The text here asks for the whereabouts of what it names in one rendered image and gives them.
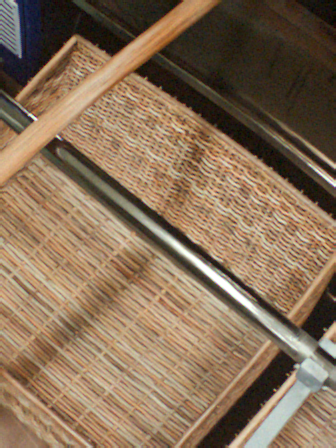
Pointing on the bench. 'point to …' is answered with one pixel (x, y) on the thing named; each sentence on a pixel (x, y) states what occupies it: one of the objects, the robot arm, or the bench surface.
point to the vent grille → (10, 37)
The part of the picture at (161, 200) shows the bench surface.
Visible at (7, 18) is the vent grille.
